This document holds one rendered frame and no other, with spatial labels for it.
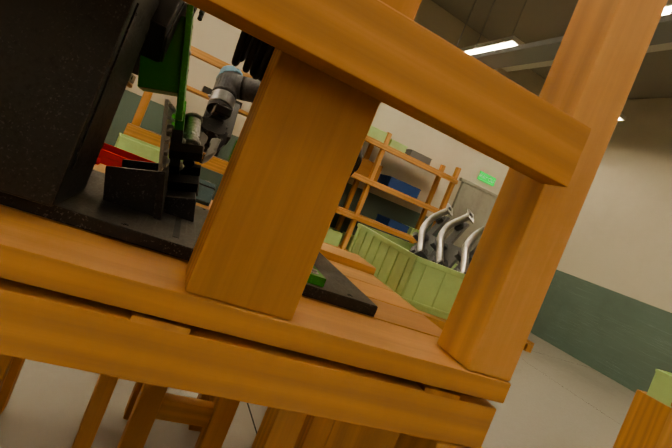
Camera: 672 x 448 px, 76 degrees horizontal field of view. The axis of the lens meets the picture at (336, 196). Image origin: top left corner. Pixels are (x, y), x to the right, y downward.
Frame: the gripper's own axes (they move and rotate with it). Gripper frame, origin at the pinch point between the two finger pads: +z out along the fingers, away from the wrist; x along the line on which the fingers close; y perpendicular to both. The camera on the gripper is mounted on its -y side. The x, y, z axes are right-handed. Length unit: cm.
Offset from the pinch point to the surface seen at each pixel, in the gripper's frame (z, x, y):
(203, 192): 12.9, -2.6, -5.3
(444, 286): 12, -88, 5
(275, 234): 43, -8, -58
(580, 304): -203, -670, 345
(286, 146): 34, -5, -64
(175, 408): 58, -20, 56
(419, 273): 10, -77, 5
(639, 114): -507, -674, 176
